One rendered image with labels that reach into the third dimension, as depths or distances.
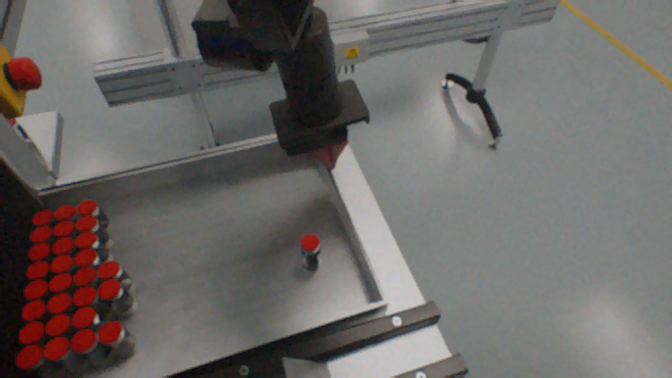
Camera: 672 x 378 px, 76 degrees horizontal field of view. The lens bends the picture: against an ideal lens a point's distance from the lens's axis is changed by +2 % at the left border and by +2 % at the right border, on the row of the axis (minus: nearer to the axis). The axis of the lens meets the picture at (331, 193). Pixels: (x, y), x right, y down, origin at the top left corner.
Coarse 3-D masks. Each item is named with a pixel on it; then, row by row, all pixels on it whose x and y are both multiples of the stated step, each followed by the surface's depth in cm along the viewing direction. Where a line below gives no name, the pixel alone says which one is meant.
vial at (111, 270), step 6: (102, 264) 44; (108, 264) 43; (114, 264) 43; (102, 270) 43; (108, 270) 43; (114, 270) 43; (120, 270) 43; (102, 276) 43; (108, 276) 43; (114, 276) 43; (120, 276) 44; (126, 276) 45; (120, 282) 44; (126, 282) 45; (132, 282) 46; (126, 288) 45; (132, 288) 46
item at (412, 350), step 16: (416, 336) 43; (368, 352) 42; (384, 352) 43; (400, 352) 43; (416, 352) 43; (288, 368) 36; (304, 368) 38; (320, 368) 40; (336, 368) 42; (352, 368) 42; (368, 368) 42; (384, 368) 42; (400, 368) 42
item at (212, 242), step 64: (64, 192) 51; (128, 192) 55; (192, 192) 55; (256, 192) 55; (320, 192) 55; (128, 256) 49; (192, 256) 49; (256, 256) 49; (128, 320) 45; (192, 320) 45; (256, 320) 45; (320, 320) 45
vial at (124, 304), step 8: (112, 280) 42; (104, 288) 42; (112, 288) 42; (120, 288) 42; (104, 296) 41; (112, 296) 41; (120, 296) 42; (128, 296) 43; (112, 304) 42; (120, 304) 43; (128, 304) 44; (136, 304) 45; (120, 312) 44; (128, 312) 44
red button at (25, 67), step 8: (24, 56) 51; (8, 64) 50; (16, 64) 50; (24, 64) 50; (32, 64) 51; (16, 72) 50; (24, 72) 50; (32, 72) 51; (40, 72) 53; (16, 80) 50; (24, 80) 51; (32, 80) 51; (40, 80) 52; (24, 88) 51; (32, 88) 52
